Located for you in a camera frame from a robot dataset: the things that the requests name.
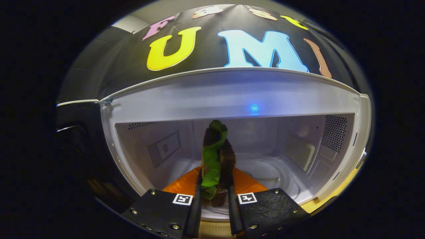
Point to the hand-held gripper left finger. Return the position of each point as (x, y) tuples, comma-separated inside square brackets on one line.
[(197, 212)]

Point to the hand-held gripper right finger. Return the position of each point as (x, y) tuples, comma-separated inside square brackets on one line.
[(233, 212)]

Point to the brown bread lettuce sandwich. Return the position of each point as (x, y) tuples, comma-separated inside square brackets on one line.
[(212, 159)]

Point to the white microwave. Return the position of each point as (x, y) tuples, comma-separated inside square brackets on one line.
[(232, 96)]

